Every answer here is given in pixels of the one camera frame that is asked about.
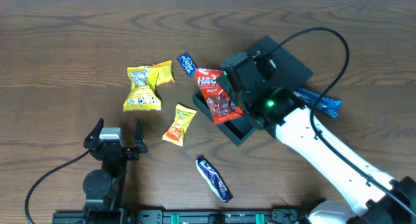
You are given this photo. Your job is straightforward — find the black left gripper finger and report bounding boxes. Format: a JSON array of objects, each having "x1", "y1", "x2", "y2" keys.
[
  {"x1": 85, "y1": 118, "x2": 104, "y2": 142},
  {"x1": 134, "y1": 119, "x2": 146, "y2": 149}
]

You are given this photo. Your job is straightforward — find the black cardboard box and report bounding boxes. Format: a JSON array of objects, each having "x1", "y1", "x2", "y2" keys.
[{"x1": 193, "y1": 36, "x2": 313, "y2": 146}]

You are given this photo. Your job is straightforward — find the red Hacks candy bag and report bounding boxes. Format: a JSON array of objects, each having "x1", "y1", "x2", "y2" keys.
[{"x1": 195, "y1": 68, "x2": 243, "y2": 125}]

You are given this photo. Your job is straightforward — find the yellow Hacks candy bag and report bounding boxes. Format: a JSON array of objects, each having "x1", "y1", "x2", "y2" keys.
[{"x1": 123, "y1": 66, "x2": 161, "y2": 111}]

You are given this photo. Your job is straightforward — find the blue cookie roll pack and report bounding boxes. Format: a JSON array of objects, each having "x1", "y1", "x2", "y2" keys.
[{"x1": 293, "y1": 87, "x2": 343, "y2": 119}]

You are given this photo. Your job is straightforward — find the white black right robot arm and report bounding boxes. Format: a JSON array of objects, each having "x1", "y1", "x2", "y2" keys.
[{"x1": 218, "y1": 49, "x2": 415, "y2": 223}]

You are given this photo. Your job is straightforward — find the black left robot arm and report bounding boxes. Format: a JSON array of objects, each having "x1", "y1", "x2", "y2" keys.
[{"x1": 81, "y1": 118, "x2": 148, "y2": 224}]

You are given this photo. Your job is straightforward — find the orange yellow snack packet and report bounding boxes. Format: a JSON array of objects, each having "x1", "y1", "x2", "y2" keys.
[{"x1": 162, "y1": 104, "x2": 197, "y2": 147}]

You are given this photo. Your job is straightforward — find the blue eclipse mint tin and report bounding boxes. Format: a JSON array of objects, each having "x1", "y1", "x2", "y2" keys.
[{"x1": 177, "y1": 53, "x2": 198, "y2": 77}]

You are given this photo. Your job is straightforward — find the small yellow biscuit packet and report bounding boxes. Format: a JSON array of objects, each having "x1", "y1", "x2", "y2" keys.
[{"x1": 153, "y1": 60, "x2": 175, "y2": 86}]

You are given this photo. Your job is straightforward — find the dark blue wafer packet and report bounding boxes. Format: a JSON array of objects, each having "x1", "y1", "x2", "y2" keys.
[{"x1": 196, "y1": 155, "x2": 233, "y2": 203}]

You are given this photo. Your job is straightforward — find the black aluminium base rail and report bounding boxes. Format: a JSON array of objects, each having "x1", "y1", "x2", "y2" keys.
[{"x1": 52, "y1": 208, "x2": 309, "y2": 224}]

